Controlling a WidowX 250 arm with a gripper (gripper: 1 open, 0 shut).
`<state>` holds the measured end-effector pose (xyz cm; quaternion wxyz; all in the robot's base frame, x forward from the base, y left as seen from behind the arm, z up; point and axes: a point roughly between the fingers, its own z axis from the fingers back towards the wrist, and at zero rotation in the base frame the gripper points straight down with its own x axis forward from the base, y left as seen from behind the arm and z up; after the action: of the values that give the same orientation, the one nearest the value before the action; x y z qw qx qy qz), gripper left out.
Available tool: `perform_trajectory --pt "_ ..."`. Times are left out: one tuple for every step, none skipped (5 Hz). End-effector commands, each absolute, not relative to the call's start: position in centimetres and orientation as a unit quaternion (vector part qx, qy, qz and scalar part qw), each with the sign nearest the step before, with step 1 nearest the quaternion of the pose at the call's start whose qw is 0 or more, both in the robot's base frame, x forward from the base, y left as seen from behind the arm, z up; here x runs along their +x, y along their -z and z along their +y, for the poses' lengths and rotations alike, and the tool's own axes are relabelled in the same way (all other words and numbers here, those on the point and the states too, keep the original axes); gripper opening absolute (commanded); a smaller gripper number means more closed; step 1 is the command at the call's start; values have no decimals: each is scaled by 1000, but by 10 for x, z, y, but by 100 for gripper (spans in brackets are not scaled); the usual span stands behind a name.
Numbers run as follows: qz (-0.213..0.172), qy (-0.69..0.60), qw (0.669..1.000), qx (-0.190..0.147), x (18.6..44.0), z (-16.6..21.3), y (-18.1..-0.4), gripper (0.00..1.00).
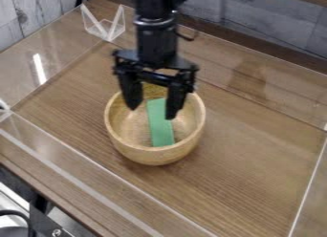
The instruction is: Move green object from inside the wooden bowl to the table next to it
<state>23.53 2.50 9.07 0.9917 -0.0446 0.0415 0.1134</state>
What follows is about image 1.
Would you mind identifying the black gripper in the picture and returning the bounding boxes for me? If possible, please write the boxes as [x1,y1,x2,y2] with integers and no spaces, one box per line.
[111,14,201,121]

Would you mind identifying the green rectangular block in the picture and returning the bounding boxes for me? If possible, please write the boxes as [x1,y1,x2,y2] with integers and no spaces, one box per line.
[147,98,175,147]

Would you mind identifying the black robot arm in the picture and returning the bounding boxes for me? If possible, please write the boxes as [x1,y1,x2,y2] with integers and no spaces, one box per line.
[112,0,199,119]

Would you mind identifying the round wooden bowl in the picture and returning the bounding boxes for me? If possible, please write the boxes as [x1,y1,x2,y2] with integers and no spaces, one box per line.
[104,84,206,165]

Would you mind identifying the clear acrylic corner bracket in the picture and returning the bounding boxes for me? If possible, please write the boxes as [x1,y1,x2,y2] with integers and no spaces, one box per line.
[80,4,126,42]

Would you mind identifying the black metal table frame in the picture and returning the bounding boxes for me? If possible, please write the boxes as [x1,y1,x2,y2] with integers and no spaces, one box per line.
[0,165,98,237]

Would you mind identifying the black cable lower left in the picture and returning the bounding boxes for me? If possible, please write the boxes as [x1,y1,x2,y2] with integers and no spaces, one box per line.
[0,210,38,237]

